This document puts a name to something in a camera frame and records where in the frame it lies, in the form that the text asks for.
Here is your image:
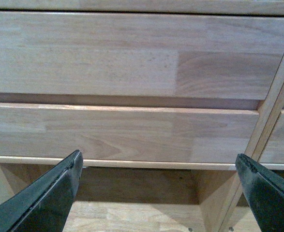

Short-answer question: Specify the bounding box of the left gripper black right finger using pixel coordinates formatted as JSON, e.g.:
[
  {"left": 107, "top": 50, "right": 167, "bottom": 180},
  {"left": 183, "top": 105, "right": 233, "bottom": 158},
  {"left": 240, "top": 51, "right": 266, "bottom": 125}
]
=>
[{"left": 235, "top": 154, "right": 284, "bottom": 232}]

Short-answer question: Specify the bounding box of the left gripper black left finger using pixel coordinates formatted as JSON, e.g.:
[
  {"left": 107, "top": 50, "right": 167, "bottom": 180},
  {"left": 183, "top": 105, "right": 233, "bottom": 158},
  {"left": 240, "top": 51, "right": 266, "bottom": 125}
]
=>
[{"left": 0, "top": 150, "right": 83, "bottom": 232}]

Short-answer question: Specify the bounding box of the light wooden shelf unit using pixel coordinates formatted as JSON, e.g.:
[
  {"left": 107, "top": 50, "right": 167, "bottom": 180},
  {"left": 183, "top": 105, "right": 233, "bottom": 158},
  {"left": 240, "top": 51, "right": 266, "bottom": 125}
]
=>
[{"left": 0, "top": 0, "right": 284, "bottom": 232}]

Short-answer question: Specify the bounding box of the lower wooden drawer, left column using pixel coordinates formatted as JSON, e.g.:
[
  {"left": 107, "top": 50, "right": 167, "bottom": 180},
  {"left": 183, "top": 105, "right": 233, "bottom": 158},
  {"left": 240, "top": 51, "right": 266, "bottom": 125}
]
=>
[{"left": 0, "top": 103, "right": 259, "bottom": 163}]

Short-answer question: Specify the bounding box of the wooden drawer, column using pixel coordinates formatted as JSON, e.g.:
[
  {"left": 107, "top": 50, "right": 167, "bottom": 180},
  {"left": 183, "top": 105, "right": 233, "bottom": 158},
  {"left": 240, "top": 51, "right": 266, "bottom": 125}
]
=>
[
  {"left": 0, "top": 103, "right": 259, "bottom": 163},
  {"left": 0, "top": 12, "right": 284, "bottom": 100}
]

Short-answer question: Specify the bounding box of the upper wooden drawer, left column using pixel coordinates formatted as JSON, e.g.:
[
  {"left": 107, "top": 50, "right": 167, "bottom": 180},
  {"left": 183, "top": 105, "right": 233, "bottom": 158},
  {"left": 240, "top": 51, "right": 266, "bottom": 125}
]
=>
[{"left": 0, "top": 12, "right": 284, "bottom": 100}]

